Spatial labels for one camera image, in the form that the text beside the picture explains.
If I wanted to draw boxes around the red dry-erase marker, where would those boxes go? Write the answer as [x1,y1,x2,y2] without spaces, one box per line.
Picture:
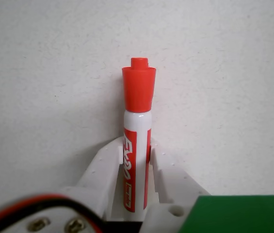
[121,57,157,214]

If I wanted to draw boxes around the red black servo wires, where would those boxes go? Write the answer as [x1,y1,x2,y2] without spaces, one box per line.
[0,193,106,233]

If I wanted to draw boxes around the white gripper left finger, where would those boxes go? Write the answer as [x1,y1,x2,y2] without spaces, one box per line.
[60,136,126,222]

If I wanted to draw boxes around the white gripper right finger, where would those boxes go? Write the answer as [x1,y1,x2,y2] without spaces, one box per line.
[140,136,212,233]

